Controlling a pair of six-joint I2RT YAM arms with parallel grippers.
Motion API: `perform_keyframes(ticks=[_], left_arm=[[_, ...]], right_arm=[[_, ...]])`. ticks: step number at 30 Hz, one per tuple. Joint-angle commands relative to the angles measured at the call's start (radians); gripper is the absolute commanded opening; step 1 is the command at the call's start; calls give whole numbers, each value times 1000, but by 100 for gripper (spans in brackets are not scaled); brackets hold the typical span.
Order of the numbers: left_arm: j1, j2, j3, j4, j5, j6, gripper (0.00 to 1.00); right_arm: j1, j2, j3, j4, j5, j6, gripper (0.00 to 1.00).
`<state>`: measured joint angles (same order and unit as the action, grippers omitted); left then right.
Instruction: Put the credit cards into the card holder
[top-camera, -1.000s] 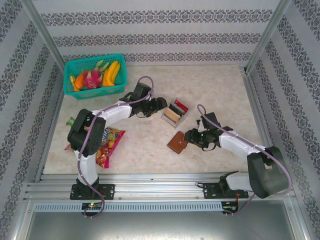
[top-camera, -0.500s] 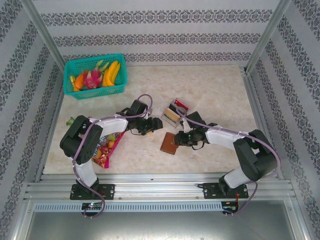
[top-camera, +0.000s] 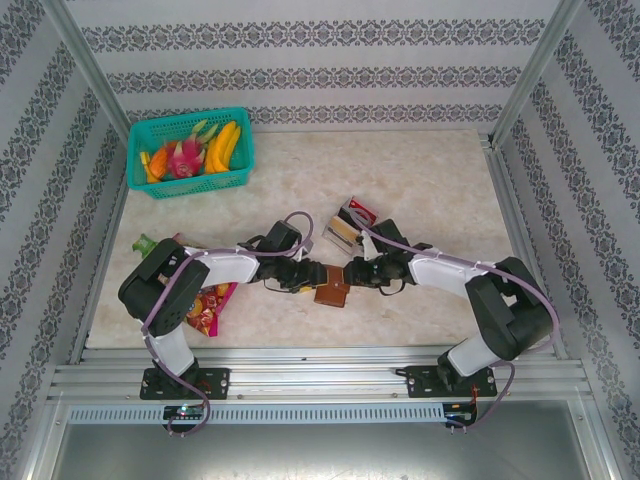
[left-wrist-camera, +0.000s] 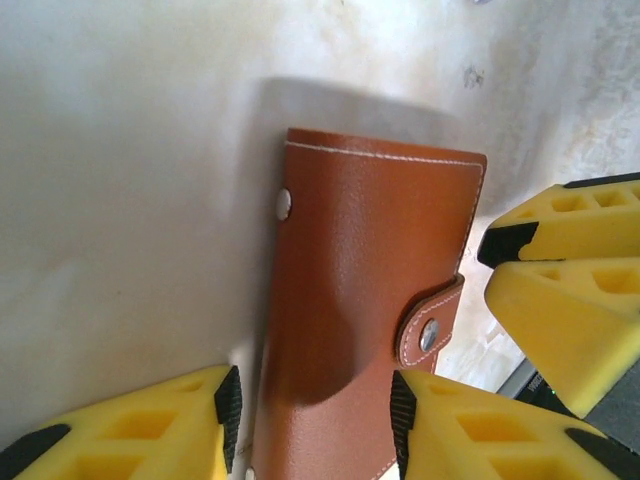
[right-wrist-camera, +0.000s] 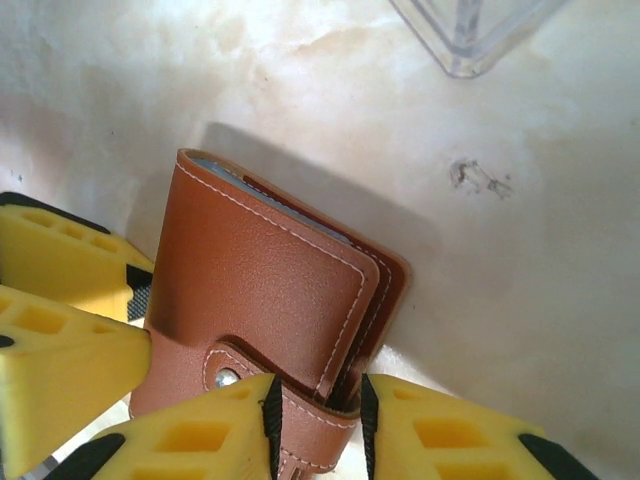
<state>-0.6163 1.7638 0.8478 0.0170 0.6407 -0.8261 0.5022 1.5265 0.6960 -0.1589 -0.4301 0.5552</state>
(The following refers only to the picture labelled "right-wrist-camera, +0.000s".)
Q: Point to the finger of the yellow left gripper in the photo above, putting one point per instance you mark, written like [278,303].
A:
[60,370]
[50,250]

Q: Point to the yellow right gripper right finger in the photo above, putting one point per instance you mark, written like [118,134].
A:
[450,440]

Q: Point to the red and blue booklet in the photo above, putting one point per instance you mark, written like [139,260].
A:
[250,275]

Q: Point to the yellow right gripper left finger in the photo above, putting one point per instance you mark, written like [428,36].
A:
[190,440]

